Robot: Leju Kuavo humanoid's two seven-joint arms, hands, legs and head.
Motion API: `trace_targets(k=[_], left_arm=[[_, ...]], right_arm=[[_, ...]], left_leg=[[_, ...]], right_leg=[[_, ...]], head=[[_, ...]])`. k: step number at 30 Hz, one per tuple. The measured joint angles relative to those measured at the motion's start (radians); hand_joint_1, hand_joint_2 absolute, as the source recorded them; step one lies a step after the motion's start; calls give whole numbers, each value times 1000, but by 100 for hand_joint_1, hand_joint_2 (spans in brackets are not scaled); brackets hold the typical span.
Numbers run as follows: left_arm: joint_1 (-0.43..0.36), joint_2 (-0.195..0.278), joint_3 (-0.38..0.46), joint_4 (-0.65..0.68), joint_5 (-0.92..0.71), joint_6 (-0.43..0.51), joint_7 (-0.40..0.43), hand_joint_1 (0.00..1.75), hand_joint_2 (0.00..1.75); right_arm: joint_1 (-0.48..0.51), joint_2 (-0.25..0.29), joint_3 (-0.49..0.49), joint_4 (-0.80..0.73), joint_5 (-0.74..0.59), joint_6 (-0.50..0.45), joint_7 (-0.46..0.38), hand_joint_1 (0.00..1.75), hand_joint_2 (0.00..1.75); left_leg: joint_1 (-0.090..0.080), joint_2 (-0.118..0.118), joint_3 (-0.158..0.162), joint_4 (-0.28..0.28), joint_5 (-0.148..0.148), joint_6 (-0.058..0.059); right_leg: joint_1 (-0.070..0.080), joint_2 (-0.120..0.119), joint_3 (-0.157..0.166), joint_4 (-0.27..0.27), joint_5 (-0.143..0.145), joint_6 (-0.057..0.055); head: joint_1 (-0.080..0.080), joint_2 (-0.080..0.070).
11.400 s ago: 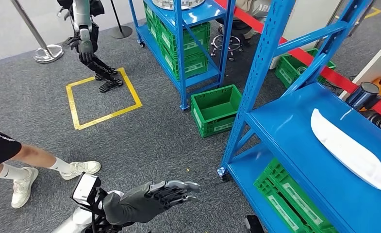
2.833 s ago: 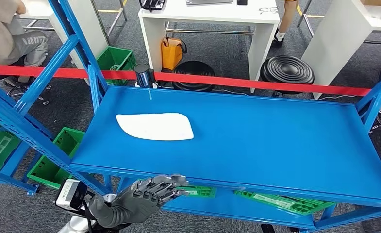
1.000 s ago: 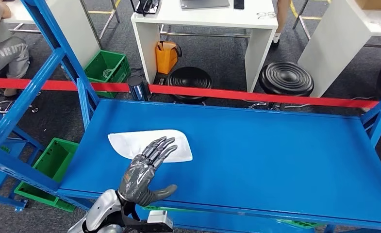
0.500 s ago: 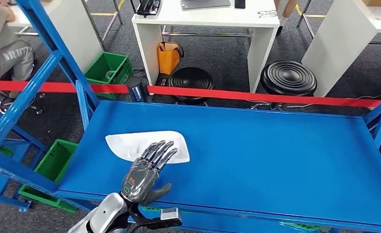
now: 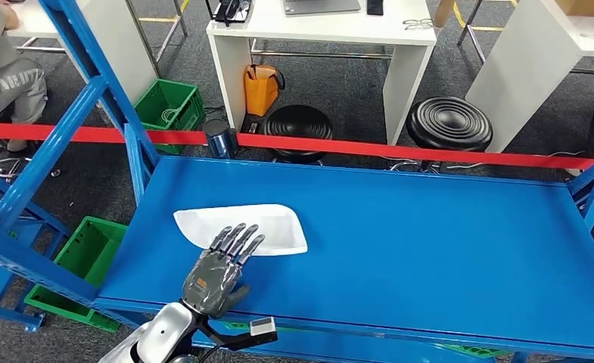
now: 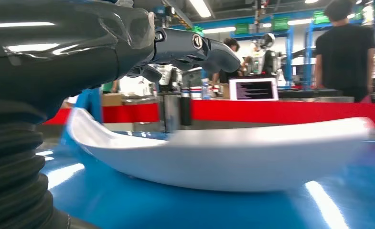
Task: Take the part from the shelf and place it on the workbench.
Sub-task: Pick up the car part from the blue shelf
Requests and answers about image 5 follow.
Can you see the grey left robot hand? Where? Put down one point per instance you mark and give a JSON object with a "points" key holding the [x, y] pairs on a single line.
{"points": [[211, 280]]}

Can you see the white moulded part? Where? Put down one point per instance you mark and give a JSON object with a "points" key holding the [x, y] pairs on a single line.
{"points": [[276, 230]]}

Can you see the black round stool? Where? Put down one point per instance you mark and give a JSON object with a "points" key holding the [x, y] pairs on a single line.
{"points": [[296, 122], [449, 122]]}

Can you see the orange bag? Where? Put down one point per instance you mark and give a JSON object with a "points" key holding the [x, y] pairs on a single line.
{"points": [[259, 95]]}

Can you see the red barrier belt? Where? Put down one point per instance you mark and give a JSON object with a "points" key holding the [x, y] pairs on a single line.
{"points": [[377, 149]]}

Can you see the chrome stool base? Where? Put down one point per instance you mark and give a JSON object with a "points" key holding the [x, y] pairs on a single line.
{"points": [[6, 176]]}

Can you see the white desk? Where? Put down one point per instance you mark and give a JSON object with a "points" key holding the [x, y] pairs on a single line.
{"points": [[116, 40], [326, 27], [517, 75]]}

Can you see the black device bundle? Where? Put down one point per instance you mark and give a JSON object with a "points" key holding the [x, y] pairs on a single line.
{"points": [[226, 10]]}

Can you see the grey laptop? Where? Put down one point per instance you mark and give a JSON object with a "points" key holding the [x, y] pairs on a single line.
{"points": [[321, 6]]}

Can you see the black phone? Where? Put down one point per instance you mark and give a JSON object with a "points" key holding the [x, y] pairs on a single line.
{"points": [[375, 7]]}

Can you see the eyeglasses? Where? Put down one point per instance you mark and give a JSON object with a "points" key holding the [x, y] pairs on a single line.
{"points": [[412, 23]]}

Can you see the cardboard box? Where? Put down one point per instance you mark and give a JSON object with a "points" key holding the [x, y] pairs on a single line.
{"points": [[587, 6]]}

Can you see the black left camera bracket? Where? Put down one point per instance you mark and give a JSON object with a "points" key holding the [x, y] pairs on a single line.
{"points": [[231, 343]]}

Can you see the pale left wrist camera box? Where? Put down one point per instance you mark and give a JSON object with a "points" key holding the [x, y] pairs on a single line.
{"points": [[262, 326]]}

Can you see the chrome barrier post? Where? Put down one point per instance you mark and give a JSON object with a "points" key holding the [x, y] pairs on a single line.
{"points": [[220, 140]]}

